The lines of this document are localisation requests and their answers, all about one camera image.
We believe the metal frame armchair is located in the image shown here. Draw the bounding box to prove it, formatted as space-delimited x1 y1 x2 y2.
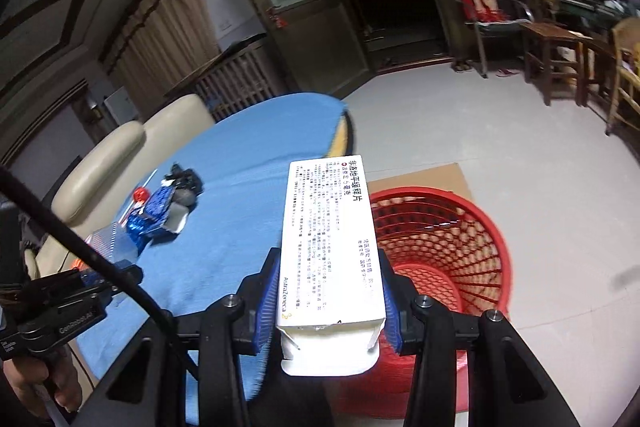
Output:
450 0 537 80

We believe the beige curtain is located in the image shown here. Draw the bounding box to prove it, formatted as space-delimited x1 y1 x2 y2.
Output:
100 0 222 108

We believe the wooden baby crib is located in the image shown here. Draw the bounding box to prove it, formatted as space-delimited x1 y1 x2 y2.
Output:
195 38 281 122

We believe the beige leather sofa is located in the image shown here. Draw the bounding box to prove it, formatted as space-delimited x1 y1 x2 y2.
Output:
25 94 216 280

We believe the dark wooden stool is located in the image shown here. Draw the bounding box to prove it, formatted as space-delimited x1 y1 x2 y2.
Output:
520 22 594 108

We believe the brown cardboard sheet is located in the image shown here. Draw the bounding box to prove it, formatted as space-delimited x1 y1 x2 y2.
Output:
367 163 476 204

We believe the red plastic basket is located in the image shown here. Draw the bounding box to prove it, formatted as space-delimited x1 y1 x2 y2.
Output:
370 188 515 420

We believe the blue tablecloth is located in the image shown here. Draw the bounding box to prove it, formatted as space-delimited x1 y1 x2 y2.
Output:
75 93 357 427

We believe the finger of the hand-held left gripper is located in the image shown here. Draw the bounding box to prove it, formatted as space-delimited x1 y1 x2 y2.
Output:
75 259 146 297

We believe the white medicine box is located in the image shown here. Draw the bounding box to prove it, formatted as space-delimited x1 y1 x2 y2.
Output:
276 155 387 377

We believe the person's left hand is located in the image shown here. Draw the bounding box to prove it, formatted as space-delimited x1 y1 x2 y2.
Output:
2 347 84 419

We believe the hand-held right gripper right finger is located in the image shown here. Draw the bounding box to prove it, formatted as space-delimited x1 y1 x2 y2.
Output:
377 249 573 427

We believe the white cabinet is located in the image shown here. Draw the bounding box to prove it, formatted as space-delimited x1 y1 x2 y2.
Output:
102 87 139 128

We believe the white thin stick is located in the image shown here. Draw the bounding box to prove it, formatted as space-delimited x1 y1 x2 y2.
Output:
117 170 160 228

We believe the black cable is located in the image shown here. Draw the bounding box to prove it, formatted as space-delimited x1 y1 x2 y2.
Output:
0 177 202 383

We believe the cluttered desk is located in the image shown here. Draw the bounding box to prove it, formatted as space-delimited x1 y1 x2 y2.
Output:
554 0 640 58

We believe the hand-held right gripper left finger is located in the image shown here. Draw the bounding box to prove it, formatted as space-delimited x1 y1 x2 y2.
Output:
75 248 282 427

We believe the orange and white box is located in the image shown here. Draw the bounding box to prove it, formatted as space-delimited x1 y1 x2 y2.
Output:
84 223 126 264

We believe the black plastic bag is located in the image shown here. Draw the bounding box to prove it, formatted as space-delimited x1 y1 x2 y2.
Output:
165 164 205 208

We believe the light wooden chair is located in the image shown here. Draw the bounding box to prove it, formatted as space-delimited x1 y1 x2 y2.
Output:
605 17 640 138

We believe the blue snack packet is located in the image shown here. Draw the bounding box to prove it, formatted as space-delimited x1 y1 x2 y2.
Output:
124 184 189 253

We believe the wooden door with red ornament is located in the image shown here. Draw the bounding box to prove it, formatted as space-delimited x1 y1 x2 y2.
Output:
210 0 372 100

